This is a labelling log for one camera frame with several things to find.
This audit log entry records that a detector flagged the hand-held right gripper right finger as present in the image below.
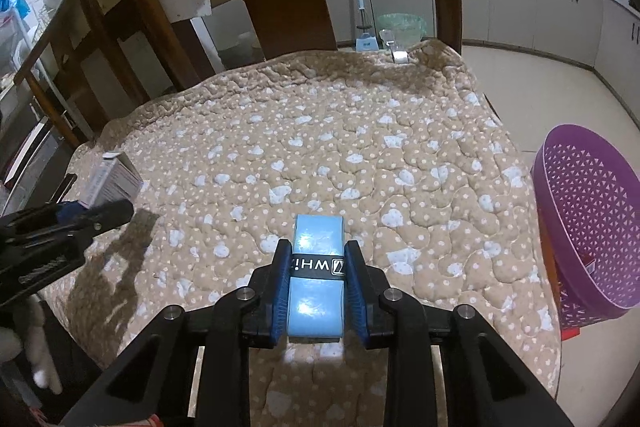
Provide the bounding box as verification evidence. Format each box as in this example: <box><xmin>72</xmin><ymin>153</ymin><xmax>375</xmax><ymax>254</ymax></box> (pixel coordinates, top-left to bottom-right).
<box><xmin>344</xmin><ymin>241</ymin><xmax>576</xmax><ymax>427</ymax></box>

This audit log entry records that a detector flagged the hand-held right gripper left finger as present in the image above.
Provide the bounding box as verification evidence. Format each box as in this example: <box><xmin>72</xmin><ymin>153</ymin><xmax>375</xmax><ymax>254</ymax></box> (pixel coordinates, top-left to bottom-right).
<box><xmin>60</xmin><ymin>239</ymin><xmax>294</xmax><ymax>427</ymax></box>

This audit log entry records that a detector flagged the metal clamp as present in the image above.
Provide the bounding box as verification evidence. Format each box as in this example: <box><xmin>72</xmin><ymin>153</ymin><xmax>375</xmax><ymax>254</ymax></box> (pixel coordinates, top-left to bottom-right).
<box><xmin>379</xmin><ymin>28</ymin><xmax>411</xmax><ymax>65</ymax></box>

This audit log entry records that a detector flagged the light blue tape roll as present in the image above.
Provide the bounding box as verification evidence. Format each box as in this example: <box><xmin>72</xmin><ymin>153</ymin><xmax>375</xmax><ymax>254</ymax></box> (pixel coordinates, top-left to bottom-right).
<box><xmin>287</xmin><ymin>213</ymin><xmax>348</xmax><ymax>340</ymax></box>

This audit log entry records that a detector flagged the wooden chair back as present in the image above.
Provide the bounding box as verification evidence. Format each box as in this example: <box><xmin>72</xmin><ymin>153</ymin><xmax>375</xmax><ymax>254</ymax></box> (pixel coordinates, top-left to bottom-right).
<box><xmin>12</xmin><ymin>0</ymin><xmax>226</xmax><ymax>148</ymax></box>

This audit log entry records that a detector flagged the purple plastic basket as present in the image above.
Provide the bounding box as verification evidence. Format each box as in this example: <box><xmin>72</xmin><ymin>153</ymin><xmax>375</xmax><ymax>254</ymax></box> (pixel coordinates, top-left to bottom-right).
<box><xmin>530</xmin><ymin>123</ymin><xmax>640</xmax><ymax>343</ymax></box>

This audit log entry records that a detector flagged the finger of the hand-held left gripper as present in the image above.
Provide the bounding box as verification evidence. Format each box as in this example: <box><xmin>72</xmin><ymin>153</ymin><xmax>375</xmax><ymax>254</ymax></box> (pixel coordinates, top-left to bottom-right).
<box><xmin>0</xmin><ymin>202</ymin><xmax>86</xmax><ymax>238</ymax></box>
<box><xmin>50</xmin><ymin>198</ymin><xmax>136</xmax><ymax>240</ymax></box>

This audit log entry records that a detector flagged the person's left hand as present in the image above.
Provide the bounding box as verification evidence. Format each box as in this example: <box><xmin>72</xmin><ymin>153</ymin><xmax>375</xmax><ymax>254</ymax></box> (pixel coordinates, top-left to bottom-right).
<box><xmin>0</xmin><ymin>299</ymin><xmax>63</xmax><ymax>394</ymax></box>

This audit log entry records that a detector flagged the bucket with green liner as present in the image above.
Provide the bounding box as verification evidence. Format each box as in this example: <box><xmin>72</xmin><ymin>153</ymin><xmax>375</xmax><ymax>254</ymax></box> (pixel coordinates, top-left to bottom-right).
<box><xmin>377</xmin><ymin>13</ymin><xmax>428</xmax><ymax>50</ymax></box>

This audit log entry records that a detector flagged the white medicine box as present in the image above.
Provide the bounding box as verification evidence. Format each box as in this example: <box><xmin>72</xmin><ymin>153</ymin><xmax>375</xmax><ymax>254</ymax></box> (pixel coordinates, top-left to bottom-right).
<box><xmin>82</xmin><ymin>151</ymin><xmax>143</xmax><ymax>210</ymax></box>

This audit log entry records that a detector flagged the beige quilted heart-print blanket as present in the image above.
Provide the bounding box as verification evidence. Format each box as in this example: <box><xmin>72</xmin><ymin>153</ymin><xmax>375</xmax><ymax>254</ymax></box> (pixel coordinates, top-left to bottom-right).
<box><xmin>37</xmin><ymin>38</ymin><xmax>563</xmax><ymax>427</ymax></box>

